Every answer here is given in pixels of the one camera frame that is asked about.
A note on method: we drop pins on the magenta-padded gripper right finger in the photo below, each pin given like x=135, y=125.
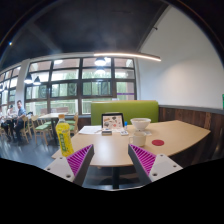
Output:
x=143, y=159

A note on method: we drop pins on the small dark box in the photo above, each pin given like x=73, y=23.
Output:
x=106, y=132

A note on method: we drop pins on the green wall sign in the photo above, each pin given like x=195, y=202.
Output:
x=223, y=101

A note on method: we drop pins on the small blue-capped bottle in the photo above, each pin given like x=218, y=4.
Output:
x=125, y=126

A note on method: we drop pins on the yellow drink bottle orange cap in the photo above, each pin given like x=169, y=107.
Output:
x=64, y=136

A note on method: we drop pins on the wooden dining table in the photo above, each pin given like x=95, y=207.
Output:
x=50, y=116

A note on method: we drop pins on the white bowl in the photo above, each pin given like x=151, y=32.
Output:
x=140, y=123

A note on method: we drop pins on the white ribbed mug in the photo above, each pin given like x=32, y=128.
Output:
x=138, y=139

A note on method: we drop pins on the black tablet with stickers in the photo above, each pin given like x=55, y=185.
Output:
x=112, y=121

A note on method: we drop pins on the green upholstered bench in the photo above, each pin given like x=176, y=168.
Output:
x=140, y=111

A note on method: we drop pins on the flat round red coaster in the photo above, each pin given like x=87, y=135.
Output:
x=158, y=142

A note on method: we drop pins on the group of wooden green-seat chairs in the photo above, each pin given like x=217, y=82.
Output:
x=41, y=127

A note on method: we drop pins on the person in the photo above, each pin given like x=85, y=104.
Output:
x=9, y=115
x=20, y=115

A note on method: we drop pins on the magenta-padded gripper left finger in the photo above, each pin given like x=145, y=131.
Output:
x=78, y=160

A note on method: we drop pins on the group of pendant lamps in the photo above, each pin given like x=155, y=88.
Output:
x=100, y=61

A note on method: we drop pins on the long linear ceiling light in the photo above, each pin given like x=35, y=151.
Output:
x=133, y=55

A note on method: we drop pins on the white paper sheet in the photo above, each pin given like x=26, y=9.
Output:
x=89, y=130

